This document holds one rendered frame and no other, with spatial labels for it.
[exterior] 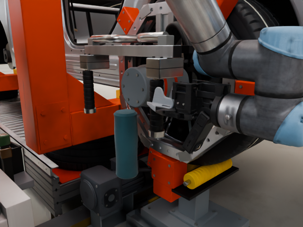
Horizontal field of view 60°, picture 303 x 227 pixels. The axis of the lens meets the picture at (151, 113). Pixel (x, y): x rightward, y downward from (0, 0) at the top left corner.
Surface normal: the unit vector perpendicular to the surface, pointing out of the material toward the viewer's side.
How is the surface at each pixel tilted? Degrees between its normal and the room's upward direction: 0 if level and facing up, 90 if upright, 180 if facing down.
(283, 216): 0
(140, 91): 90
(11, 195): 0
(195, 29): 127
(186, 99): 90
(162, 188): 90
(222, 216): 0
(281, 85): 90
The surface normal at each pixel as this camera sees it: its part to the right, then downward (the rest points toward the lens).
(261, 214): 0.00, -0.97
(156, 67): -0.73, 0.17
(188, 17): -0.34, 0.76
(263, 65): -0.86, 0.18
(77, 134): 0.68, 0.18
